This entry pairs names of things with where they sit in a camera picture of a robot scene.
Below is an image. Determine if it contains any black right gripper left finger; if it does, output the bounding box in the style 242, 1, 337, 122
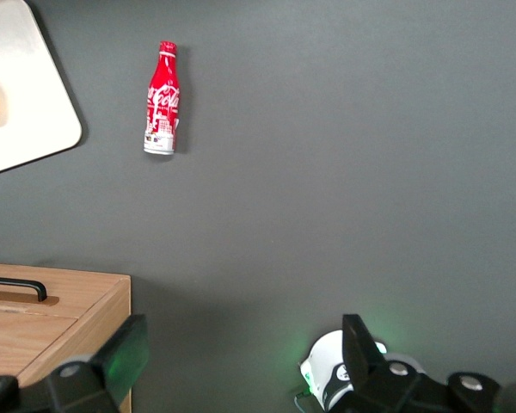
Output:
0, 313, 150, 413

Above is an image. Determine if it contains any white plastic tray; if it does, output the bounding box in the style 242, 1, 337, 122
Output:
0, 0, 83, 179

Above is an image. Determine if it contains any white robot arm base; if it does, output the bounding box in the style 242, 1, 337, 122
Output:
298, 329, 427, 410

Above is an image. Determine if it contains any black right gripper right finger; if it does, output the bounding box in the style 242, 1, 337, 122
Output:
326, 313, 515, 413

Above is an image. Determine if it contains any wooden box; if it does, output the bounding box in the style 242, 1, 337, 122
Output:
0, 262, 132, 413

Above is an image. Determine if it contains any black metal box handle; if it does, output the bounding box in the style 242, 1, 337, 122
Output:
0, 277, 48, 303

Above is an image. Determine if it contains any red coke bottle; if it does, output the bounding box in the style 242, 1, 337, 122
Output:
143, 40, 181, 157

